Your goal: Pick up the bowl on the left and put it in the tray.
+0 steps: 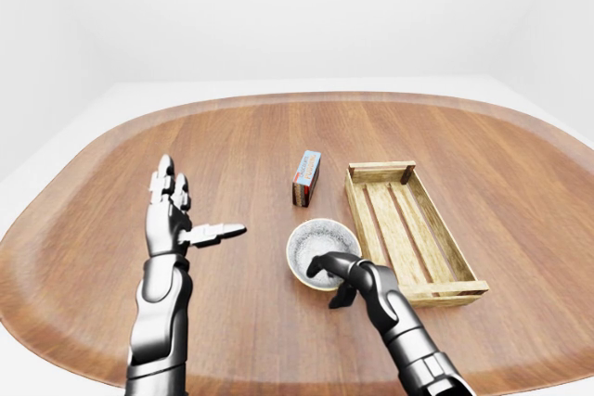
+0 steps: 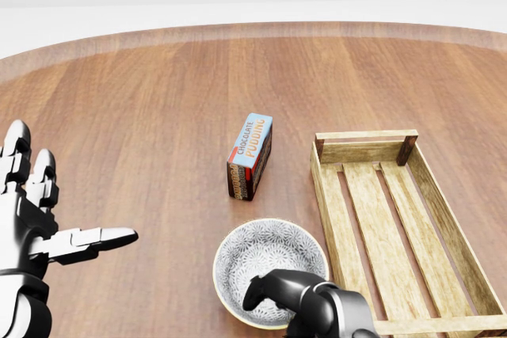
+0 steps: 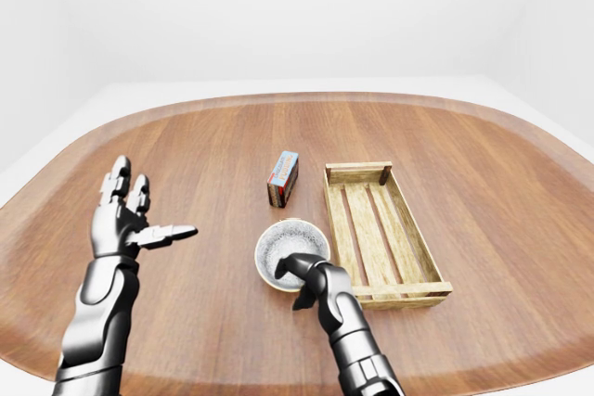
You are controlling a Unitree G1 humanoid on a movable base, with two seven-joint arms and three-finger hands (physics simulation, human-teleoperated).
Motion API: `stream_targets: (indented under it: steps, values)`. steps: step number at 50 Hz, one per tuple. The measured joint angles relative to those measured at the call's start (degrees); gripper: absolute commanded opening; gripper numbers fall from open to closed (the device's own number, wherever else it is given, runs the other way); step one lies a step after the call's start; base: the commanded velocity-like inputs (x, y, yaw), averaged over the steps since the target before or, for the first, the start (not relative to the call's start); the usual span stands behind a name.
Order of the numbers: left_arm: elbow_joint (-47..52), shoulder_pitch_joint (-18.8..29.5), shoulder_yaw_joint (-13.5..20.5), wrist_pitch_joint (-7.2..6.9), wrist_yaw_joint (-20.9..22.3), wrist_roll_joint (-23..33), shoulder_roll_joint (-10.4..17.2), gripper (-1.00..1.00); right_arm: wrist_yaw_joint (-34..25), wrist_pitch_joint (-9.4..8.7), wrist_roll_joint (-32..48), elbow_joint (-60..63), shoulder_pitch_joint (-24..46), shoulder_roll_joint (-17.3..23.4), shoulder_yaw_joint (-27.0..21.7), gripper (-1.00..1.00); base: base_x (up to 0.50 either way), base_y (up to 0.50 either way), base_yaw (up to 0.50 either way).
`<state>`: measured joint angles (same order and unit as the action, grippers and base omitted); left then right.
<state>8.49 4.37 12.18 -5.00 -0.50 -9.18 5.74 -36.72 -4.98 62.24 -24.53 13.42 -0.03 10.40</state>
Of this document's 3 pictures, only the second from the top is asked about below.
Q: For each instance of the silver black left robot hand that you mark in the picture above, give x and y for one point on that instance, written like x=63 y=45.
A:
x=24 y=219

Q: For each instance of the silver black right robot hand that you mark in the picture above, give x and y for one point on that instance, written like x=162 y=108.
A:
x=317 y=298

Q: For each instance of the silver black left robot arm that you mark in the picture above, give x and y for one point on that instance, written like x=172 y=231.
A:
x=20 y=306

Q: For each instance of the patterned black white bowl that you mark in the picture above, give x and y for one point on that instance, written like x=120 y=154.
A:
x=257 y=247

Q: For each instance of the wooden slat tray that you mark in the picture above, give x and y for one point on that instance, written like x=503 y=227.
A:
x=380 y=235

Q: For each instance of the chocolate pudding box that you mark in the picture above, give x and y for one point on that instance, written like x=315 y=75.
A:
x=250 y=148

